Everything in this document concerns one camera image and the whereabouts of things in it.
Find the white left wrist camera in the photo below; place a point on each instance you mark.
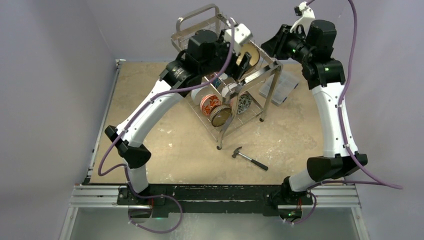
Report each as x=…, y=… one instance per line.
x=239, y=33

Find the orange floral patterned bowl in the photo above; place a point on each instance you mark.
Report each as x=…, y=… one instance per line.
x=208, y=103

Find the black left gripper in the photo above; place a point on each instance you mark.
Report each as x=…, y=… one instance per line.
x=235, y=70

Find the black and white patterned bowl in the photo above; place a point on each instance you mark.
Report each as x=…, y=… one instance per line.
x=243, y=103

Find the stainless steel dish rack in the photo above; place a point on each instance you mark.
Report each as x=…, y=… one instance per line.
x=209, y=17

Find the black-handled claw hammer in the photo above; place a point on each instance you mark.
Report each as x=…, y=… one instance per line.
x=237, y=152

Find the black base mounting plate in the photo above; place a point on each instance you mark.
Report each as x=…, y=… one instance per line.
x=269, y=200

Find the white and teal bowl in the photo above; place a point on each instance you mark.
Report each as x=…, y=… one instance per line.
x=219, y=80

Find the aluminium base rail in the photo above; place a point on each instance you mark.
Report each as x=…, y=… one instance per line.
x=179, y=178

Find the dark brown glazed bowl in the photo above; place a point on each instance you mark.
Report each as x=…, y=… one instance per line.
x=219, y=115

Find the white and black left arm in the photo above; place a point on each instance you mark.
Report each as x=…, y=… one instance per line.
x=207, y=53

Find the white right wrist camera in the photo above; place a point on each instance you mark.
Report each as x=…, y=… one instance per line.
x=306, y=17

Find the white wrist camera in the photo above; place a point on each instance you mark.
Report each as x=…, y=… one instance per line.
x=306, y=17
x=239, y=33

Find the clear plastic compartment box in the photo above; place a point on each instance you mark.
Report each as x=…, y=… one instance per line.
x=284, y=86

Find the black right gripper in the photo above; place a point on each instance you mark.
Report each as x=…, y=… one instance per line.
x=283, y=40

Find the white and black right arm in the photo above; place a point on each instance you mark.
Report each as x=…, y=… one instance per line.
x=326, y=80

